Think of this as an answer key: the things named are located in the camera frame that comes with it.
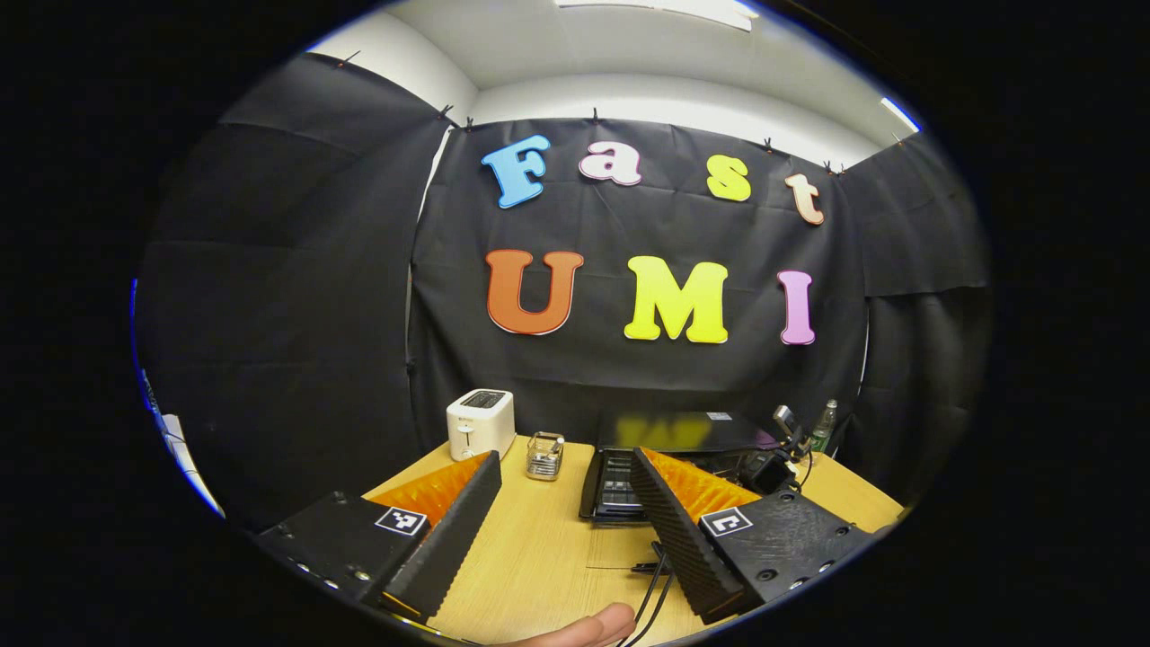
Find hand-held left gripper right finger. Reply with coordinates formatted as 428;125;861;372
629;447;874;626

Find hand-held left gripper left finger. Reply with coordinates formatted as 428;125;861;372
253;450;503;625

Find black electric oven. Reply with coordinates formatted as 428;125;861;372
579;412;783;576

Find clear plastic water bottle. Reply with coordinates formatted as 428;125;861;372
809;400;838;455

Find white toaster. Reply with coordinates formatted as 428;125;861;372
447;389;517;461

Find small clear glass container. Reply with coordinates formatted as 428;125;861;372
526;431;566;482

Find black backdrop cloth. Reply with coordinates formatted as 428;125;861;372
135;52;994;531

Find white panel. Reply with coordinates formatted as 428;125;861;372
160;412;226;519

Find small ceiling light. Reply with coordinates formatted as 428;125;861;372
880;96;923;135

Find long ceiling light panel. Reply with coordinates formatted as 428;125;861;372
555;0;757;33

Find black cable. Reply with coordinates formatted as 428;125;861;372
618;550;669;647
640;573;677;647

